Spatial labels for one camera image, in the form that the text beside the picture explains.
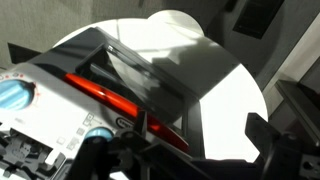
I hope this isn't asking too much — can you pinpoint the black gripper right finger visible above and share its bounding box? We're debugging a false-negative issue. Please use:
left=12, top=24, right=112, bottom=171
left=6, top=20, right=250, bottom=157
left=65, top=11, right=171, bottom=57
left=244, top=112, right=285, bottom=164

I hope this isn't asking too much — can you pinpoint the red oven door handle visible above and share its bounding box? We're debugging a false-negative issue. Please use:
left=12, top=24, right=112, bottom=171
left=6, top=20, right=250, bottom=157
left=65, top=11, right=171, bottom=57
left=63, top=72, right=191, bottom=154

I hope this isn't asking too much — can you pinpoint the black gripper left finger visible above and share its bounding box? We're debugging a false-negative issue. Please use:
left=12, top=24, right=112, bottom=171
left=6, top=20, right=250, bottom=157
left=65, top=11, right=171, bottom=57
left=114, top=110, right=152, bottom=152

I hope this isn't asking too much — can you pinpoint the blue stove knob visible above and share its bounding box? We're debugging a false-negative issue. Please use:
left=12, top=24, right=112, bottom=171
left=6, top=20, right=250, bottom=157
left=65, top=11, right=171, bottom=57
left=0, top=79, right=36, bottom=111
left=84, top=126, right=115, bottom=142

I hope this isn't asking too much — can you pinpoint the dark metal railing frame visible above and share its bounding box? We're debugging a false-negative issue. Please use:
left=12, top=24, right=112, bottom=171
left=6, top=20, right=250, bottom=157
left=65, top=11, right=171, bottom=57
left=256, top=56, right=320, bottom=148

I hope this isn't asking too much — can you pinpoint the black floor mat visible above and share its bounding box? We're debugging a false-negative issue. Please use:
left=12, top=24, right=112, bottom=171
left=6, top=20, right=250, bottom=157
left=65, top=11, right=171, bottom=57
left=232, top=0, right=286, bottom=40

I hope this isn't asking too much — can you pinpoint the white grey toy stove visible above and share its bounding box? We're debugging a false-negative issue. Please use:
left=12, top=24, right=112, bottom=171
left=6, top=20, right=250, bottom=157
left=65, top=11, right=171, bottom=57
left=0, top=26, right=204, bottom=180

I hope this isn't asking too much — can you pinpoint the dark grey oven door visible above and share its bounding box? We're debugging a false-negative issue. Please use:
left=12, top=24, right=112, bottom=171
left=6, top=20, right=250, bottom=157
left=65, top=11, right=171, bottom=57
left=29, top=27, right=203, bottom=158

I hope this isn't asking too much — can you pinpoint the white round pedestal table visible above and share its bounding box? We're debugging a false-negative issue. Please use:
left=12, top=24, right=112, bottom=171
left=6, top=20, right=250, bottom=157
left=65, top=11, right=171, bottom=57
left=53, top=9, right=270, bottom=164

